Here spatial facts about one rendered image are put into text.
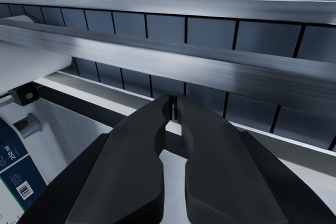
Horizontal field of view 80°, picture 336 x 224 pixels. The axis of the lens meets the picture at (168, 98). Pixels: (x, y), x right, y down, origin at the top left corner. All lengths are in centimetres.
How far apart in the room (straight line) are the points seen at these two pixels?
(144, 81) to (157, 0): 8
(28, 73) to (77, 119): 13
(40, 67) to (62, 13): 7
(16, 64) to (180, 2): 16
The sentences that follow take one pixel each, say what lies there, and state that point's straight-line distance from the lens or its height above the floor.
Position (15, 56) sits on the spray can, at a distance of 24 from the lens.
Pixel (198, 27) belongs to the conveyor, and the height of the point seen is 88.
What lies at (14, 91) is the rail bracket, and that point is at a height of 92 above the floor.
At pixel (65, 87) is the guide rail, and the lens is 25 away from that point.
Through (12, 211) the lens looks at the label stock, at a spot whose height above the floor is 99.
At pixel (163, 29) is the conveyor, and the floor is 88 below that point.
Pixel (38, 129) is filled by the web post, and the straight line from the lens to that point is 50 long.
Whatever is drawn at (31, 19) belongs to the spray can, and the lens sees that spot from 32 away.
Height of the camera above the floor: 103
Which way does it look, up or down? 47 degrees down
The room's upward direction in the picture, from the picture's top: 132 degrees counter-clockwise
